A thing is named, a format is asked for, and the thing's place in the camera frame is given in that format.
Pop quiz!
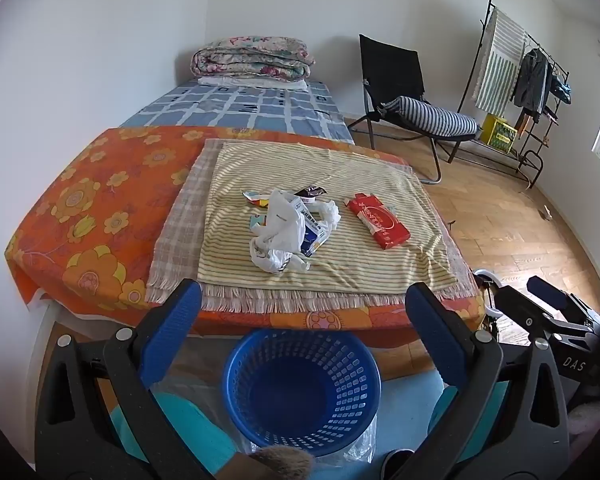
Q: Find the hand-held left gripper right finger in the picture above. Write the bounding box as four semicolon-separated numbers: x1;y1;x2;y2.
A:
405;282;571;480

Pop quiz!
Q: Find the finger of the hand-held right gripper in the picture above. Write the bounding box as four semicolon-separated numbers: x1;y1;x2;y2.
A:
527;276;600;326
492;286;593;343

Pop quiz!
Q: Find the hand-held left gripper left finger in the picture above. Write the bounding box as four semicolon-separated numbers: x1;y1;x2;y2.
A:
34;279;203;480

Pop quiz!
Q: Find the red carton box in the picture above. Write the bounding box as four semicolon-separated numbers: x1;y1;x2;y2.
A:
343;192;411;251

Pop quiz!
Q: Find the white plastic bag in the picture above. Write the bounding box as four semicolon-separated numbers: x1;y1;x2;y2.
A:
250;188;312;274

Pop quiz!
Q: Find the blue plastic basket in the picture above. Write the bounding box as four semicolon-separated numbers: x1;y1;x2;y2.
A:
222;329;382;457

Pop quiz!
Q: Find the blue white medicine box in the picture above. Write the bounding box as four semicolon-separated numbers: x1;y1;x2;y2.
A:
289;195;329;258

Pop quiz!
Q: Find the white tissue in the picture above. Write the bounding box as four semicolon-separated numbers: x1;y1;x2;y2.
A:
311;199;342;231

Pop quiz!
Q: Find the person's right forearm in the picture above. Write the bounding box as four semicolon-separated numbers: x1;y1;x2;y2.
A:
567;399;600;442

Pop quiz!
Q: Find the checked fringed cloth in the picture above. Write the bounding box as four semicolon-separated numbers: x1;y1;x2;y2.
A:
145;138;481;313

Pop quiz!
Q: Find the light blue mat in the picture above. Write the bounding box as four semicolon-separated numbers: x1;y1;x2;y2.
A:
375;372;448;458

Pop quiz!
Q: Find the yellow striped cloth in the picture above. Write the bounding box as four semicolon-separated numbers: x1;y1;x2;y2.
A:
196;141;462;295

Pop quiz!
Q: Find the person's teal trouser leg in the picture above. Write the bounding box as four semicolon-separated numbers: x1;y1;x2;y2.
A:
109;392;238;476
427;380;510;463

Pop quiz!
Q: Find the white table leg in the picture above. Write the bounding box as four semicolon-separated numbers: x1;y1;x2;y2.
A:
27;292;61;391

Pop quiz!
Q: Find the orange floral tablecloth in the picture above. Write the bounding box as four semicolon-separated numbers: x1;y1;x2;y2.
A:
5;126;487;348

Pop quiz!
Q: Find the black clothes rack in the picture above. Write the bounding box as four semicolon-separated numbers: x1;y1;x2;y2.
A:
455;0;571;190

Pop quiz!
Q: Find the white orange tube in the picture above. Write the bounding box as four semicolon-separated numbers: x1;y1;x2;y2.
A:
241;190;272;209

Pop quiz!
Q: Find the yellow plastic crate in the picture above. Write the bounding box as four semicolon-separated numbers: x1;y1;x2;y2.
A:
479;114;519;153

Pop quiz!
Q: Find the fuzzy brown slipper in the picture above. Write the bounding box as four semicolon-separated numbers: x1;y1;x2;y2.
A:
250;446;315;480

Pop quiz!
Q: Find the teal garment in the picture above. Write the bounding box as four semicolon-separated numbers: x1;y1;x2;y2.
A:
551;77;574;106

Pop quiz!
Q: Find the striped cushion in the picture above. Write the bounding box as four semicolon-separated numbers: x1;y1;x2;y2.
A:
379;96;480;137

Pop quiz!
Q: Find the dark jacket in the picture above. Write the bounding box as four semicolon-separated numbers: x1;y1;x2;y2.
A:
511;49;553;120

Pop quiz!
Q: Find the green striped towel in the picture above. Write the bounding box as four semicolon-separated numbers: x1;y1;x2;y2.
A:
472;8;527;117

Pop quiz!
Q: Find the white folded sheet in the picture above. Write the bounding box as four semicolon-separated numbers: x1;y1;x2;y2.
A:
197;76;311;92

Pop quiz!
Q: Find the black folding chair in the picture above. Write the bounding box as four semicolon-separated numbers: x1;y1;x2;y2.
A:
349;34;478;185

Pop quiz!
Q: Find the folded floral quilt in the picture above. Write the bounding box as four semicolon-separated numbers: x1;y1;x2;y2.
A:
190;36;317;81

